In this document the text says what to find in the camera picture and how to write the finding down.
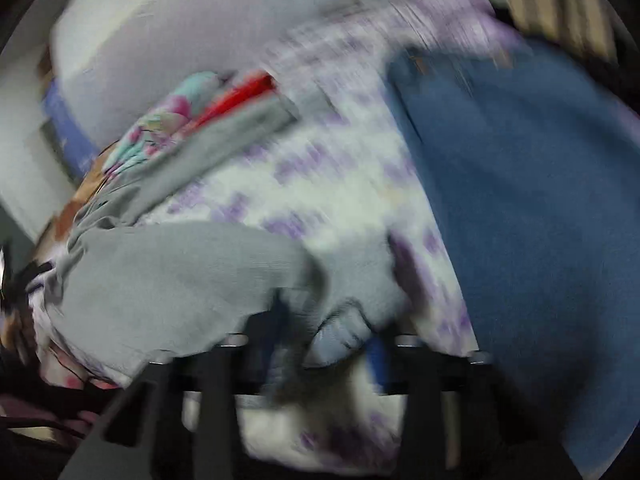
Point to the red cloth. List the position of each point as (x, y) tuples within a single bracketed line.
[(240, 95)]

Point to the white purple floral bedsheet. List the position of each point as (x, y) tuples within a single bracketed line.
[(330, 185)]

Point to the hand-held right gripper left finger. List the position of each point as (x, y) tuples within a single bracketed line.
[(277, 340)]

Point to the grey pants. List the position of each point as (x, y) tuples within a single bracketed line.
[(165, 280)]

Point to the blue box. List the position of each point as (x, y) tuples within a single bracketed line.
[(67, 130)]

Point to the colourful floral cloth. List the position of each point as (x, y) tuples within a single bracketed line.
[(160, 125)]

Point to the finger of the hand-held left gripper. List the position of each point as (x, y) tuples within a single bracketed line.
[(30, 274)]

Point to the blue jeans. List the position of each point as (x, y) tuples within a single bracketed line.
[(525, 210)]

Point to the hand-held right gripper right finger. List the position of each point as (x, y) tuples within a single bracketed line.
[(378, 366)]

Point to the striped curtain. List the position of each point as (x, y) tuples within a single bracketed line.
[(555, 5)]

